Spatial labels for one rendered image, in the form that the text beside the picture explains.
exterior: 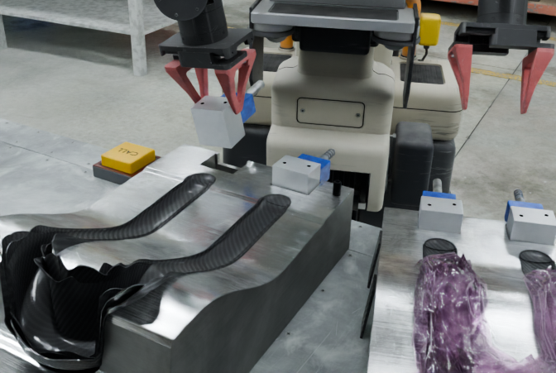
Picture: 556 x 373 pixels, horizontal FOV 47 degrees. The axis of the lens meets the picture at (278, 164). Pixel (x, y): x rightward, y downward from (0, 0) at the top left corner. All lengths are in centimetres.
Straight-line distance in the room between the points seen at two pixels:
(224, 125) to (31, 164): 41
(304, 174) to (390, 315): 24
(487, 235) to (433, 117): 65
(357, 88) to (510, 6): 41
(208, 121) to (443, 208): 31
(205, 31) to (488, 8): 34
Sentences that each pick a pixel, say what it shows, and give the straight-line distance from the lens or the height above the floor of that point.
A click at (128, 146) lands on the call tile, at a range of 105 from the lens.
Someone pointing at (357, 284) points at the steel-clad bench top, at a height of 80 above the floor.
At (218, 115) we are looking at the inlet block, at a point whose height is 97.
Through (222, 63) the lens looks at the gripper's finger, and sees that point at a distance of 77.
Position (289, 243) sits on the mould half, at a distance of 71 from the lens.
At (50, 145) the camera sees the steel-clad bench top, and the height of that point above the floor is 80.
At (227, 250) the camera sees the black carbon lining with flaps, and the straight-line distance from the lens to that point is 71.
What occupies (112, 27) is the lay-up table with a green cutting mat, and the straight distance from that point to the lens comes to 406.
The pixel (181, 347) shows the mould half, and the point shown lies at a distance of 53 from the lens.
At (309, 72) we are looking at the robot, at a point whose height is 91.
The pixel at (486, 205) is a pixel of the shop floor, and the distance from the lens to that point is 271.
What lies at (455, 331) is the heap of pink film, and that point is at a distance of 59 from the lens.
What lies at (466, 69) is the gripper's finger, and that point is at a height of 104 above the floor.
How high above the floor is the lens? 128
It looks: 27 degrees down
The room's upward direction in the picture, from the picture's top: 2 degrees clockwise
